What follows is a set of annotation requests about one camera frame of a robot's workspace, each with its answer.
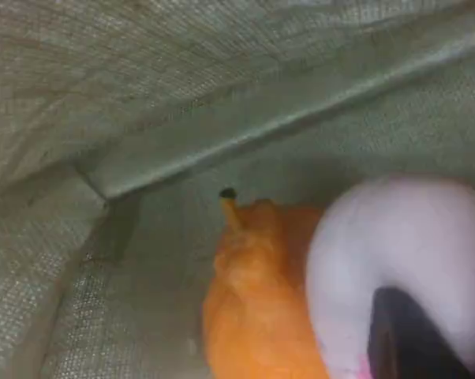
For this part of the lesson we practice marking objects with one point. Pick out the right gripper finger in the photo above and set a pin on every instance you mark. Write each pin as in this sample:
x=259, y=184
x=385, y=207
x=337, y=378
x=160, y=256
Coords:
x=411, y=343

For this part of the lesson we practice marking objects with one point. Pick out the orange with stem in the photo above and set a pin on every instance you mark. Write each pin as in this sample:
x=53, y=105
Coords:
x=257, y=296

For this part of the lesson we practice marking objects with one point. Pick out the brown jute bag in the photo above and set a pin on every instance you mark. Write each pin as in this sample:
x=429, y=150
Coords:
x=103, y=98

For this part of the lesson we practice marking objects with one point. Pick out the pink peach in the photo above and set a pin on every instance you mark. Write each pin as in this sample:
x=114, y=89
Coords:
x=399, y=237

